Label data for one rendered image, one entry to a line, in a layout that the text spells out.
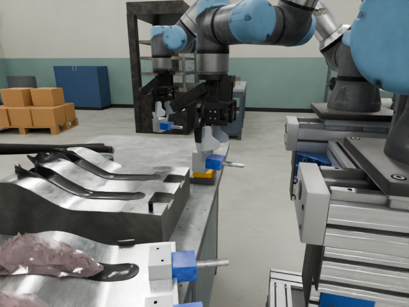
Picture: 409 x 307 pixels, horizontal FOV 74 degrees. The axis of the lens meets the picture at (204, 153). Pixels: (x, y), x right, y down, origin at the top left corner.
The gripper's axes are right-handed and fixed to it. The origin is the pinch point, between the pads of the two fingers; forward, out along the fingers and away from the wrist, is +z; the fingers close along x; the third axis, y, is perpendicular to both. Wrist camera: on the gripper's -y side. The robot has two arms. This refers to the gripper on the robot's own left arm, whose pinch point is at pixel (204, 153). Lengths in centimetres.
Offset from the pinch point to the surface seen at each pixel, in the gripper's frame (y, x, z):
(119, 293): 2.5, -38.1, 9.6
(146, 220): -3.3, -22.6, 7.8
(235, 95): -92, 344, 24
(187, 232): 1.2, -13.4, 15.1
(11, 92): -466, 251, 26
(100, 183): -23.0, -13.7, 6.7
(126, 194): -12.9, -16.4, 6.7
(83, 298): -1.1, -41.3, 8.8
